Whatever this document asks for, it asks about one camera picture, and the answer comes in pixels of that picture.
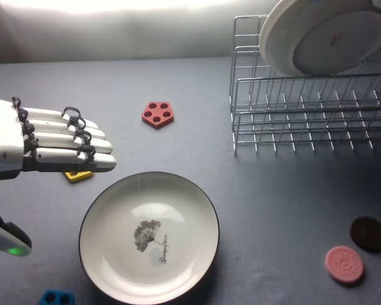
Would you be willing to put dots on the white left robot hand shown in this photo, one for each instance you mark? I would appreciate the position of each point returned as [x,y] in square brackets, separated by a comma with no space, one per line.
[6,143]

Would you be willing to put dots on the white plate with twin leaves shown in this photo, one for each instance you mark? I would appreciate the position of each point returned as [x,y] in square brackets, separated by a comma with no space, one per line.
[320,35]

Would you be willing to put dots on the white plate with single leaf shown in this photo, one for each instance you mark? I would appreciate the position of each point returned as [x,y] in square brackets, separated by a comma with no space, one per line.
[149,270]

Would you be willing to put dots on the yellow pentagon block with holes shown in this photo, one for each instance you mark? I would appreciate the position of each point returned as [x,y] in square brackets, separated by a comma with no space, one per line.
[77,178]

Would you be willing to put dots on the red pentagon block with holes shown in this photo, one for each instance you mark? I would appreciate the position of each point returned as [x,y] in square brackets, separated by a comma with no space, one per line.
[158,119]

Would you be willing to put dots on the white backdrop curtain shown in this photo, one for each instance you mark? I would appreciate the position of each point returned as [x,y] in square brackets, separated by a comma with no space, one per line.
[114,31]

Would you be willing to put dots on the blue pentagon block with holes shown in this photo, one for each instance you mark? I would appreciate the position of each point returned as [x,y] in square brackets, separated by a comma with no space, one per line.
[55,298]

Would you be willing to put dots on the grey table cloth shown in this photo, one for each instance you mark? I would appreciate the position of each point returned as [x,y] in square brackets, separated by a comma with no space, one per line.
[209,152]

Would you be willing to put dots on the brown toy cookie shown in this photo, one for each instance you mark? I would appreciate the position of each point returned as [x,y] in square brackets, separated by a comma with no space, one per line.
[368,233]

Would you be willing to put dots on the pink toy cookie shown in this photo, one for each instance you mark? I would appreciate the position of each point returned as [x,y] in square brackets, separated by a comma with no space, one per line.
[344,265]

